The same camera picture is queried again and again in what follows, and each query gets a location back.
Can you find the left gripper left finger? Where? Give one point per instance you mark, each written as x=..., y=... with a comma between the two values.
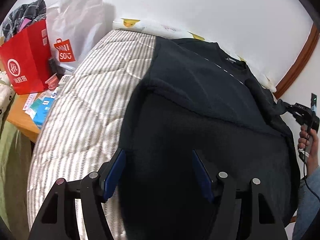
x=56, y=218

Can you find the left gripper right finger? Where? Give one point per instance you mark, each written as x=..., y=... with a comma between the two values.
x=239, y=212

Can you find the black sweatshirt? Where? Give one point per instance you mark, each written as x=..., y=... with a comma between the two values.
x=194, y=97

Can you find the blue denim sleeve forearm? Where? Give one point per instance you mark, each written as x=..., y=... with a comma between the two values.
x=308, y=205

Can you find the plaid clothes in bag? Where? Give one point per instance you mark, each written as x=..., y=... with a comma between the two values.
x=22, y=17

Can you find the person's right hand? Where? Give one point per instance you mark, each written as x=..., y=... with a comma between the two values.
x=309, y=140

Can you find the green bed sheet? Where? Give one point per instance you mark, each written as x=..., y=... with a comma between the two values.
x=15, y=163

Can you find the striped quilted bed cover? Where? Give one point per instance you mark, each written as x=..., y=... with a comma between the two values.
x=82, y=128

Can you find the wooden bedside table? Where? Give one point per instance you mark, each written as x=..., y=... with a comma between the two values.
x=21, y=120

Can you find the blue box on table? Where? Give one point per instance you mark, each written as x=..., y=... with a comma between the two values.
x=42, y=111

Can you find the papers on table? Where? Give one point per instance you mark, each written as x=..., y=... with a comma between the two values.
x=34, y=101

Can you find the white dotted pillow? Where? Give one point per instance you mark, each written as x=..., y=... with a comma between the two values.
x=6, y=94

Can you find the red paper shopping bag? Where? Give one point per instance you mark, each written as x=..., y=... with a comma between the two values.
x=26, y=59

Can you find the rolled duck print mat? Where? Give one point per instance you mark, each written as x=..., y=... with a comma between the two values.
x=157, y=29

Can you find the white plastic shopping bag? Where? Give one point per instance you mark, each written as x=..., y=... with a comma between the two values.
x=74, y=27

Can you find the black wall device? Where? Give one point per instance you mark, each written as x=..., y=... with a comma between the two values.
x=313, y=102

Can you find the brown wooden door frame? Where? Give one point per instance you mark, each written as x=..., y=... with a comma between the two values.
x=299, y=64

